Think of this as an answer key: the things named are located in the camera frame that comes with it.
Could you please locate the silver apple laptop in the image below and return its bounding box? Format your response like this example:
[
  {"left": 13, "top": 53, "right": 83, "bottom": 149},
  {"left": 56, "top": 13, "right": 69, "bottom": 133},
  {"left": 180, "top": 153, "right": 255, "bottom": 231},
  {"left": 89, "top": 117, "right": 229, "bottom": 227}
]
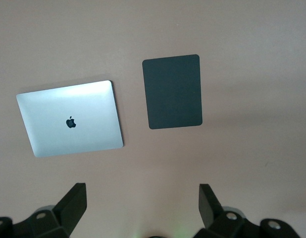
[{"left": 16, "top": 80, "right": 125, "bottom": 159}]

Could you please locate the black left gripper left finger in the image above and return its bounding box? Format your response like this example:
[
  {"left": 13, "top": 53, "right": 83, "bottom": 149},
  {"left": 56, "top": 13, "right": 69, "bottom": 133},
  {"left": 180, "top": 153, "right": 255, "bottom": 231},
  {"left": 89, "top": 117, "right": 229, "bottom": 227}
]
[{"left": 0, "top": 182, "right": 88, "bottom": 238}]

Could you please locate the black rectangular mouse pad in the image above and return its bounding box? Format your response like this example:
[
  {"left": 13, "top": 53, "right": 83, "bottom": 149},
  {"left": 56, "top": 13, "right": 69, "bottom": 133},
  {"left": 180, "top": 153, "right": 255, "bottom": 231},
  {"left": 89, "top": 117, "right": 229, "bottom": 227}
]
[{"left": 142, "top": 54, "right": 204, "bottom": 130}]

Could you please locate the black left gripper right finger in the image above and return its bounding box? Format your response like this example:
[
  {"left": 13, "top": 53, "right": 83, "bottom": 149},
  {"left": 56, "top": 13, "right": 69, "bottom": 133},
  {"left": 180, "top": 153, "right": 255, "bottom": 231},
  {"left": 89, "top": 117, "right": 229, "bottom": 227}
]
[{"left": 194, "top": 183, "right": 303, "bottom": 238}]

